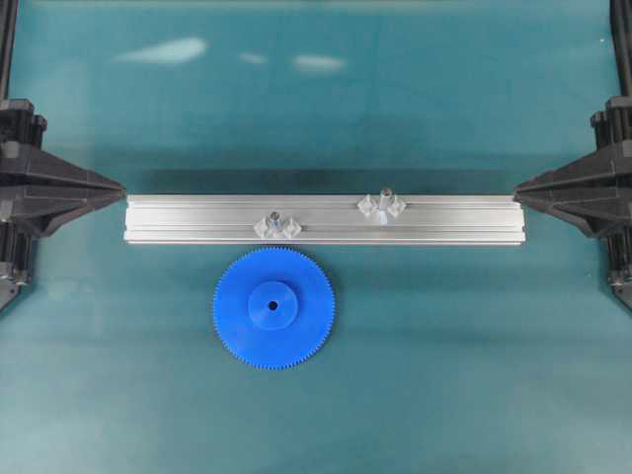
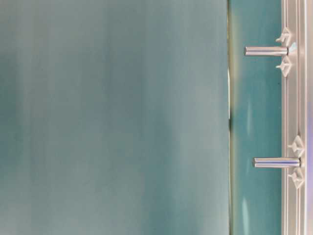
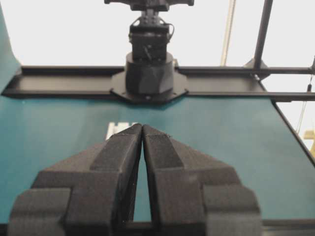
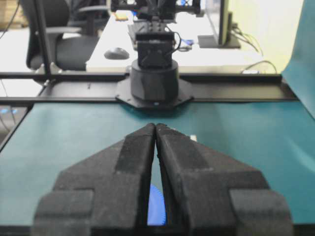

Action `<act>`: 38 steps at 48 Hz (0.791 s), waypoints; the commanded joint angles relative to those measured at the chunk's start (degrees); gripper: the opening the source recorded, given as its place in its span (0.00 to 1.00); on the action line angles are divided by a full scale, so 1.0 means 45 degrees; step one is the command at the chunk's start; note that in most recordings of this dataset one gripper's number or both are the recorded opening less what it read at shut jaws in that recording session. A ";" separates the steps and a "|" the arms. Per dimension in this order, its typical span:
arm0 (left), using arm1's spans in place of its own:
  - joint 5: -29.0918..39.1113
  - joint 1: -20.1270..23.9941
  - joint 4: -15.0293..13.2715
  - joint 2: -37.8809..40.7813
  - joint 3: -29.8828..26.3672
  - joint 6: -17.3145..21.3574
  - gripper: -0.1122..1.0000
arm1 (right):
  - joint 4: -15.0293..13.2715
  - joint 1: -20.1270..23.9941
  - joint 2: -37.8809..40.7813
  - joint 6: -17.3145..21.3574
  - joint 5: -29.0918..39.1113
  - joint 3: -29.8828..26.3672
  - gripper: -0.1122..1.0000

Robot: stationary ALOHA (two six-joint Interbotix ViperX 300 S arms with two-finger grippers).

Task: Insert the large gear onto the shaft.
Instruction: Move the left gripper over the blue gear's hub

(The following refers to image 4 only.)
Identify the computer monitor with stand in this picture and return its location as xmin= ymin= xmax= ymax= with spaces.
xmin=198 ymin=0 xmax=241 ymax=49

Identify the black aluminium frame rail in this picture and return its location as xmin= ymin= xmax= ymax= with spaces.
xmin=0 ymin=72 xmax=297 ymax=109

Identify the black office chair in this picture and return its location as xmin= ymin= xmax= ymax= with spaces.
xmin=19 ymin=0 xmax=109 ymax=71

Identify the large blue plastic gear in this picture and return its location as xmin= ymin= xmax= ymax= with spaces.
xmin=147 ymin=184 xmax=166 ymax=226

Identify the white desk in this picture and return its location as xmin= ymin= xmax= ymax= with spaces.
xmin=86 ymin=11 xmax=269 ymax=73

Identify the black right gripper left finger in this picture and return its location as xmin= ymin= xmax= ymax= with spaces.
xmin=33 ymin=123 xmax=156 ymax=236

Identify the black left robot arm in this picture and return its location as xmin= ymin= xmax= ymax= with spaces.
xmin=111 ymin=0 xmax=200 ymax=108

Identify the black computer mouse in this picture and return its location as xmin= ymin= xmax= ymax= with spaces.
xmin=104 ymin=47 xmax=129 ymax=59

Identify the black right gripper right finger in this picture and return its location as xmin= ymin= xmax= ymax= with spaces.
xmin=156 ymin=124 xmax=294 ymax=236

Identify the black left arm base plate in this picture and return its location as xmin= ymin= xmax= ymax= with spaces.
xmin=115 ymin=78 xmax=193 ymax=110

